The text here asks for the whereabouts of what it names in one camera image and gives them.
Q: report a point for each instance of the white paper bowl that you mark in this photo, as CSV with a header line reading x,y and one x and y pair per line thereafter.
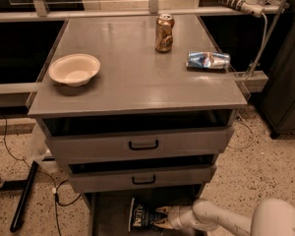
x,y
74,70

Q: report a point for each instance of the white power strip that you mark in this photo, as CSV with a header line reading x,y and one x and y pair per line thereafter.
x,y
251,7

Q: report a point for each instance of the grey bottom drawer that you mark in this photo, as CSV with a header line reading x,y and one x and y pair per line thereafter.
x,y
110,211

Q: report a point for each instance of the black drawer handle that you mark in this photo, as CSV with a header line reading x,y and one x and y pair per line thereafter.
x,y
143,181
143,146

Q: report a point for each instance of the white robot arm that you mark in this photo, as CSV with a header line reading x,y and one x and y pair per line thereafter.
x,y
271,217

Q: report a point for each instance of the black top drawer handle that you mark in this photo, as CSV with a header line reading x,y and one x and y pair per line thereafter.
x,y
143,146

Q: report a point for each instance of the gold soda can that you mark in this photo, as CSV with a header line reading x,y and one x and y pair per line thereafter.
x,y
163,32

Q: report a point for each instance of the dark grey side cabinet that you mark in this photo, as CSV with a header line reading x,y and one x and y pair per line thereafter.
x,y
276,102

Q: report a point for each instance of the grey top drawer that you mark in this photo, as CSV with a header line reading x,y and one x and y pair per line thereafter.
x,y
76,140

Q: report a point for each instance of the grey metal frame rail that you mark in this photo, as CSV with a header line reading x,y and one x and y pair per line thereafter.
x,y
63,15

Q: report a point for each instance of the grey drawer cabinet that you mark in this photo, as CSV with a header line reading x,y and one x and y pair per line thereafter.
x,y
133,77

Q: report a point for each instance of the black metal floor bar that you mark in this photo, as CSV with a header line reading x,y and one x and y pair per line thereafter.
x,y
17,219

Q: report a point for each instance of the grey middle drawer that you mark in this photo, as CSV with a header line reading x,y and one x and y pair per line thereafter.
x,y
117,175

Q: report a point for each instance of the black middle drawer handle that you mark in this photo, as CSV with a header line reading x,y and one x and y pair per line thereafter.
x,y
143,181

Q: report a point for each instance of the grey drawer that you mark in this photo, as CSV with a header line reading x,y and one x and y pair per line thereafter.
x,y
76,140
117,175
110,211

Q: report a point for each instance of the crushed blue soda can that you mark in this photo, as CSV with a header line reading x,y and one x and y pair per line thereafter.
x,y
208,60

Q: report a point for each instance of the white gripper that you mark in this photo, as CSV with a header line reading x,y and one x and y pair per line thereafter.
x,y
177,216

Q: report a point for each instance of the blue kettle chip bag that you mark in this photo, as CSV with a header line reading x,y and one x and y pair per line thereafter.
x,y
143,217

